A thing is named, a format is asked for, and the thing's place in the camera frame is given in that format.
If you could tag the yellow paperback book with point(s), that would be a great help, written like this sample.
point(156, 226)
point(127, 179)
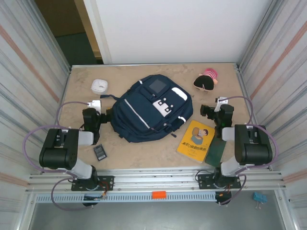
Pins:
point(195, 143)

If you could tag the dark green booklet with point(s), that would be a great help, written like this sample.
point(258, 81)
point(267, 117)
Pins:
point(216, 154)

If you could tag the navy blue backpack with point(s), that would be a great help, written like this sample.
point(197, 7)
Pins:
point(148, 112)

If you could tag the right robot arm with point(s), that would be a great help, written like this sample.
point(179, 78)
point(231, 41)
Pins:
point(254, 148)

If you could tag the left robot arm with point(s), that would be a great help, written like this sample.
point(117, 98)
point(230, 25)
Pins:
point(55, 153)

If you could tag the plush doll pink striped shirt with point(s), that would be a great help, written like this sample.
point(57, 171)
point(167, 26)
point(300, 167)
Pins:
point(204, 82)

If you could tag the small black calculator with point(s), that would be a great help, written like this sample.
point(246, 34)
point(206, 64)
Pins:
point(100, 152)

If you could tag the blue binder clip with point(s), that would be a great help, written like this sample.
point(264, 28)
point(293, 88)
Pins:
point(259, 197)

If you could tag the orange plastic block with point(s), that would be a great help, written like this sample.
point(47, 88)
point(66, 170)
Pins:
point(159, 194)

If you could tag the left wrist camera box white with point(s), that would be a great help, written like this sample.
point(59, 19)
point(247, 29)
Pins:
point(94, 105)

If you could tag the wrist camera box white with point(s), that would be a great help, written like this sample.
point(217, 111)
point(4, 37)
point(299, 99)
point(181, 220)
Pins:
point(94, 105)
point(221, 101)

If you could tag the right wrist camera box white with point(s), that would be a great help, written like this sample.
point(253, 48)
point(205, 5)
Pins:
point(221, 101)

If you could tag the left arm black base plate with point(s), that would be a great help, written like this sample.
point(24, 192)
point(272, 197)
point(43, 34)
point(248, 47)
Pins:
point(108, 179)

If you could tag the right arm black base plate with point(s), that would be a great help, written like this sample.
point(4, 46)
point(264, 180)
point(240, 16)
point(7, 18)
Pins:
point(204, 179)

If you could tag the aluminium mounting rail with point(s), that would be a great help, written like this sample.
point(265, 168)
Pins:
point(156, 179)

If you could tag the tan wooden door frame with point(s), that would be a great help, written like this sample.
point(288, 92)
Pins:
point(88, 24)

